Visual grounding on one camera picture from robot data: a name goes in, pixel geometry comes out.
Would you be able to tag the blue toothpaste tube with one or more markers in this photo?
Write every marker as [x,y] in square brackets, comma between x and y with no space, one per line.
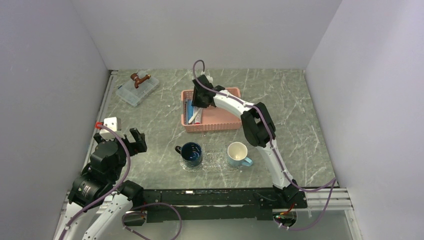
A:
[189,111]

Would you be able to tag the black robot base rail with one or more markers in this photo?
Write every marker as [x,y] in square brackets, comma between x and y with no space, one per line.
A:
[262,204]

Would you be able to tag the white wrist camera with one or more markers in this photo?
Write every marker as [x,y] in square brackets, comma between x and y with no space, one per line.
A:
[206,81]
[110,128]

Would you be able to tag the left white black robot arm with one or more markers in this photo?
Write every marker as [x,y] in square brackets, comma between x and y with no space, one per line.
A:
[100,196]

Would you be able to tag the white toothbrush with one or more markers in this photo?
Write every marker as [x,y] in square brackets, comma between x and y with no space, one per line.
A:
[195,108]

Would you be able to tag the dark blue mug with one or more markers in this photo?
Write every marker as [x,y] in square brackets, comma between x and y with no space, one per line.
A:
[191,153]

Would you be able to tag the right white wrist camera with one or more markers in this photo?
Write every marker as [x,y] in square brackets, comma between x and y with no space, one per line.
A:
[206,81]

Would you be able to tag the clear plastic organizer box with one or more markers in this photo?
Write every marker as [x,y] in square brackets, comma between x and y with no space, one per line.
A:
[134,97]

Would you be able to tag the white and blue mug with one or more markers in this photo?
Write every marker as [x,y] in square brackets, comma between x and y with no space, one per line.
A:
[237,155]

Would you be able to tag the clear textured oval tray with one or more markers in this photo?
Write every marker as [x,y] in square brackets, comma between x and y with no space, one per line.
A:
[213,161]

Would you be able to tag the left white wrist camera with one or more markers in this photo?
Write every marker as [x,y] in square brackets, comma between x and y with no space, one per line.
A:
[110,128]

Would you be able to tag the white red toothpaste tube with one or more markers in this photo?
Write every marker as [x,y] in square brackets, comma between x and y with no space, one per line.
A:
[197,116]

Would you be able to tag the pink plastic basket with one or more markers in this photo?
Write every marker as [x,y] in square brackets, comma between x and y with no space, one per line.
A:
[212,119]

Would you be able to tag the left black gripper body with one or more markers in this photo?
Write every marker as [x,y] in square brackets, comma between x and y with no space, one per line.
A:
[122,149]

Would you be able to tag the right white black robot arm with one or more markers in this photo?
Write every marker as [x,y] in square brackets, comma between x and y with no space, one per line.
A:
[259,131]

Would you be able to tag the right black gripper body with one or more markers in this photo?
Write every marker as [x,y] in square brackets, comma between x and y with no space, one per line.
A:
[198,100]

